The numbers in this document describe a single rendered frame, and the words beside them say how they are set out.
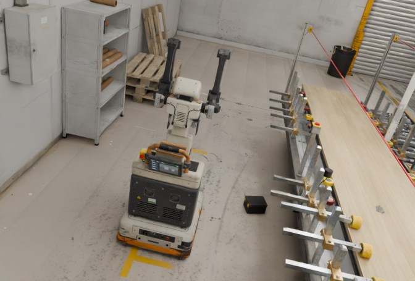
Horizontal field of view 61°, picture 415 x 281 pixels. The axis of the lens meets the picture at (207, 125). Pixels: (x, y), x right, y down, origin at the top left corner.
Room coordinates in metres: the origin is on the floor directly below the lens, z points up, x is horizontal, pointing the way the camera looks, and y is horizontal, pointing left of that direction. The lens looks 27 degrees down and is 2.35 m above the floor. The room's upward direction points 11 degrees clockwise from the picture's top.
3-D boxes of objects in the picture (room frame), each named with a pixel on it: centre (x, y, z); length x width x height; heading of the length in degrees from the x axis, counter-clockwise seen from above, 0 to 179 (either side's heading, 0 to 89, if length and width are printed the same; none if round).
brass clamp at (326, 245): (1.65, -0.83, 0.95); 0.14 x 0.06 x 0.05; 177
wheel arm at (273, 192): (2.14, -0.77, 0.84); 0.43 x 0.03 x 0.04; 87
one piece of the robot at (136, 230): (2.13, 0.23, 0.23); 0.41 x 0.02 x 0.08; 86
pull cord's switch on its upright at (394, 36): (4.67, -2.10, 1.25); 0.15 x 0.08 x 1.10; 177
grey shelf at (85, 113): (4.05, 1.45, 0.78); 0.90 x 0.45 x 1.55; 177
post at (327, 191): (1.92, -0.84, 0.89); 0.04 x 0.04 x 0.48; 87
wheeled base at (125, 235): (2.46, 0.23, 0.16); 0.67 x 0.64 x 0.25; 176
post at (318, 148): (2.42, -0.87, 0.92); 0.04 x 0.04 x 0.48; 87
